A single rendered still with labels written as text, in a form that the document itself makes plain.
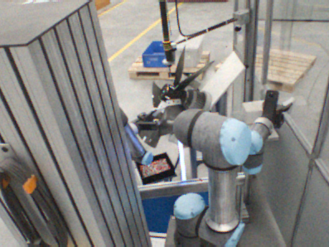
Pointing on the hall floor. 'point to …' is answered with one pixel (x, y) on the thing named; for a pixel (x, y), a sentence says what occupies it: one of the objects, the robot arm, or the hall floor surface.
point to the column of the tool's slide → (249, 60)
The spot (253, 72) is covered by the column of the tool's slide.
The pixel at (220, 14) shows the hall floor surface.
